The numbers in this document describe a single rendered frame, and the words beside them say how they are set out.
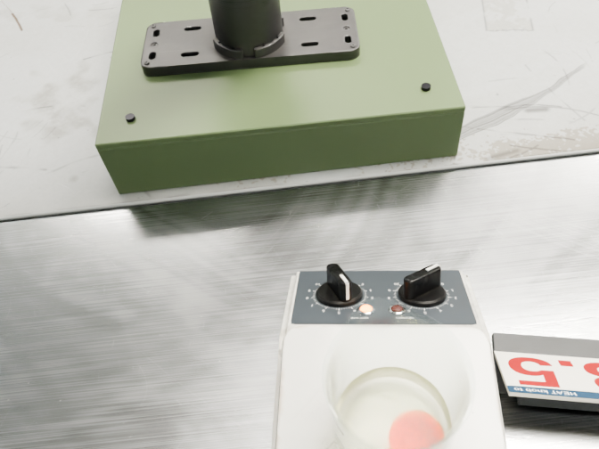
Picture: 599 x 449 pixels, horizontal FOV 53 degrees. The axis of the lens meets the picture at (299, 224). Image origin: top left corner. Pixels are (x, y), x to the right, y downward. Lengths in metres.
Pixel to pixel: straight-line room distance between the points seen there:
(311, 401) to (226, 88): 0.31
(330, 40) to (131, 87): 0.18
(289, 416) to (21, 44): 0.59
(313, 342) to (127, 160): 0.26
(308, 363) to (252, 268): 0.16
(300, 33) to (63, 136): 0.26
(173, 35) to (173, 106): 0.09
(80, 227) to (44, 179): 0.08
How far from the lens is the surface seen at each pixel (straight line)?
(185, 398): 0.46
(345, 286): 0.40
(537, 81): 0.66
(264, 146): 0.52
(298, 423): 0.34
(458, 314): 0.41
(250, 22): 0.55
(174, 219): 0.54
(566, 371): 0.45
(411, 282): 0.40
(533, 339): 0.47
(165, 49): 0.60
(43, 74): 0.75
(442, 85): 0.55
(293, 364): 0.36
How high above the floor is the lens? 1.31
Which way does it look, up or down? 53 degrees down
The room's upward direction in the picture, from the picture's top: 8 degrees counter-clockwise
